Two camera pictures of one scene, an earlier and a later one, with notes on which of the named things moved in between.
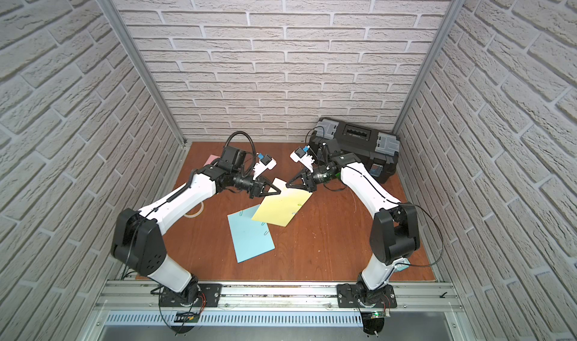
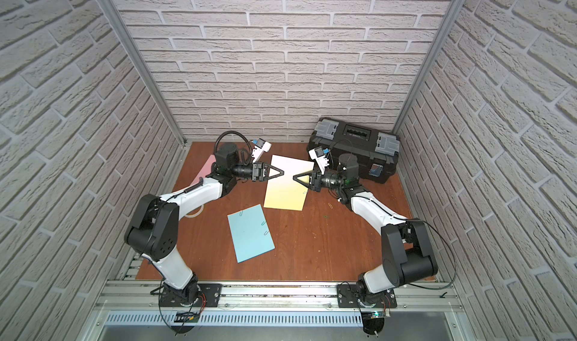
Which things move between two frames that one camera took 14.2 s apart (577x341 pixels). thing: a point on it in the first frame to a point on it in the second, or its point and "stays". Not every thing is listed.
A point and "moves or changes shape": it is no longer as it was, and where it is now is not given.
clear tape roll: [196, 214] stays
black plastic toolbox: [379, 152] stays
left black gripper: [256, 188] to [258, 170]
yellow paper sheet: [280, 209] moves or changes shape
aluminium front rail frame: [278, 303] stays
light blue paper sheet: [250, 237] stays
